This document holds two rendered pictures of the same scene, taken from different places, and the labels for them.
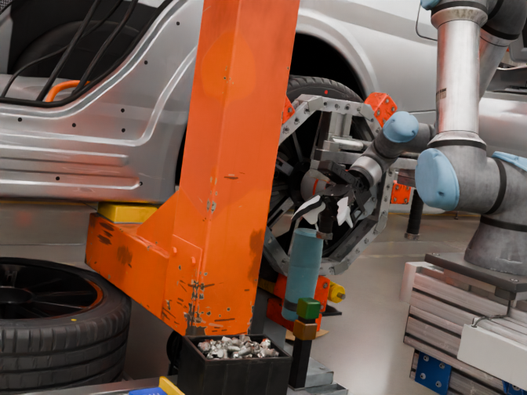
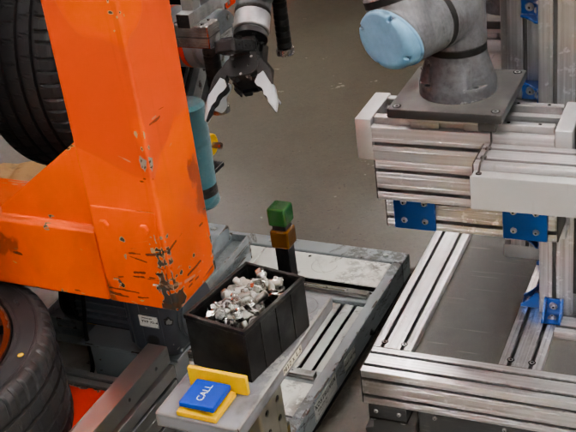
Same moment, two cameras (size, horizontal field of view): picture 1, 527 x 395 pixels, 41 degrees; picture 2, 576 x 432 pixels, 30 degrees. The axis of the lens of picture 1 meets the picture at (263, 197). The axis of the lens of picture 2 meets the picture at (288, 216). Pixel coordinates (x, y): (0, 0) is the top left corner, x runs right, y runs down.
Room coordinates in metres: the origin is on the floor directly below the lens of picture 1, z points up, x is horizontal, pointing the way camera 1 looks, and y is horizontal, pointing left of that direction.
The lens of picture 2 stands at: (-0.14, 0.66, 1.65)
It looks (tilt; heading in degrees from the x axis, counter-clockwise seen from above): 29 degrees down; 334
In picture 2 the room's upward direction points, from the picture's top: 8 degrees counter-clockwise
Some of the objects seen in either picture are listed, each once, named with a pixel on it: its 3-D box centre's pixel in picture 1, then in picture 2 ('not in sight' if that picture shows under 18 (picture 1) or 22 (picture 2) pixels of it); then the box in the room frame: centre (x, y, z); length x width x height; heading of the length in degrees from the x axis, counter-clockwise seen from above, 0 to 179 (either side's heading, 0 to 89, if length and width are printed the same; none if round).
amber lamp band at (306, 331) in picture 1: (305, 329); (283, 236); (1.54, -0.14, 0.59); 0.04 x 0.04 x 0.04; 36
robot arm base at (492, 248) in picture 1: (505, 242); (457, 64); (1.45, -0.51, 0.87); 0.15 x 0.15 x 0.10
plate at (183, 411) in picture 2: not in sight; (207, 403); (1.32, 0.16, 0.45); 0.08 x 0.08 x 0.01; 36
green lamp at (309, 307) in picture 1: (308, 308); (279, 213); (1.54, -0.14, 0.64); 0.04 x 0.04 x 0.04; 36
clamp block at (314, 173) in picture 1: (327, 170); (195, 33); (1.87, -0.16, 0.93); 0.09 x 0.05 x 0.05; 36
